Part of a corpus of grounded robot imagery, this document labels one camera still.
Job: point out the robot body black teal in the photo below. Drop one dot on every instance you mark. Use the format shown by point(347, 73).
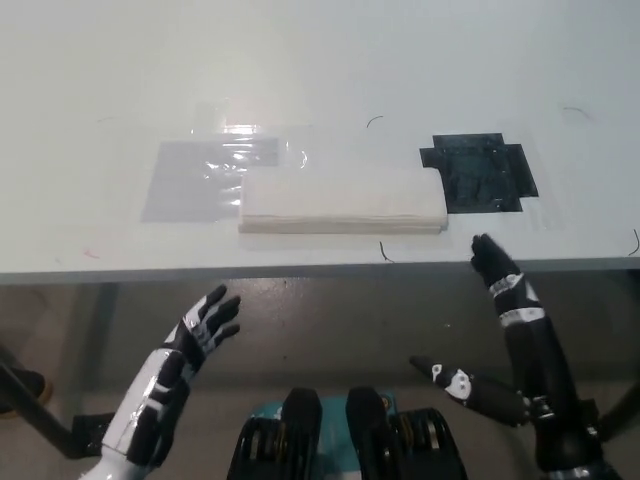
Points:
point(300, 440)

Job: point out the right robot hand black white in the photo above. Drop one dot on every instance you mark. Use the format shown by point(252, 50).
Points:
point(540, 355)

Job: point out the black tape patch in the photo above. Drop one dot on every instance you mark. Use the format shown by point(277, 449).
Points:
point(475, 175)

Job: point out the grey table leg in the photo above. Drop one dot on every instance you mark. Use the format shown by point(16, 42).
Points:
point(106, 340)

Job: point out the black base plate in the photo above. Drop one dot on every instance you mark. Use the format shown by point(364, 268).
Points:
point(92, 435)

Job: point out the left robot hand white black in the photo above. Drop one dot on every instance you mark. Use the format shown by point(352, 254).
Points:
point(150, 395)

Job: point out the black stand leg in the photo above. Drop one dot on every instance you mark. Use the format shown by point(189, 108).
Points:
point(30, 405)
point(620, 407)

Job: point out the white napkin stack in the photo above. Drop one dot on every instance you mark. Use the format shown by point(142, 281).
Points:
point(340, 200)

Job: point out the clear plastic bag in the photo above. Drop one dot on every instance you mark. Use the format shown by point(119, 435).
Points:
point(190, 185)

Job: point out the dark shoe tan sole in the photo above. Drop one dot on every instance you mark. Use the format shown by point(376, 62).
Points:
point(36, 387)

